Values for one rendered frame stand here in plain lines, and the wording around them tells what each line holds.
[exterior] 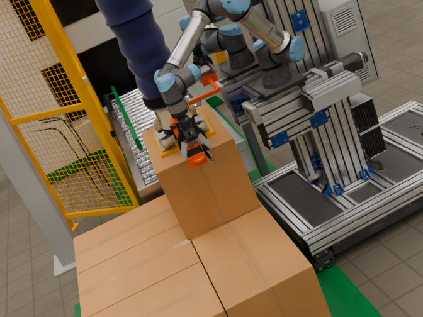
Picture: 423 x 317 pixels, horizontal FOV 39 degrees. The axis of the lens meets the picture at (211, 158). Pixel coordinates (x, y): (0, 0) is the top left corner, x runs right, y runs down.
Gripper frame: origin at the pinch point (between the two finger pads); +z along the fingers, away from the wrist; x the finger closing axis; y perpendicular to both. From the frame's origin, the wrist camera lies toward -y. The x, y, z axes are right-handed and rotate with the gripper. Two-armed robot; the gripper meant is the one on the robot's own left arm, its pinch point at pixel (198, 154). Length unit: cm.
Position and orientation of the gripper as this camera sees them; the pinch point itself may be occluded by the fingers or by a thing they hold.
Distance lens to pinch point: 243.6
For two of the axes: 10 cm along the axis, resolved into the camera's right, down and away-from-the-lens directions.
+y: -2.2, -3.6, 9.1
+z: 3.6, 8.3, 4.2
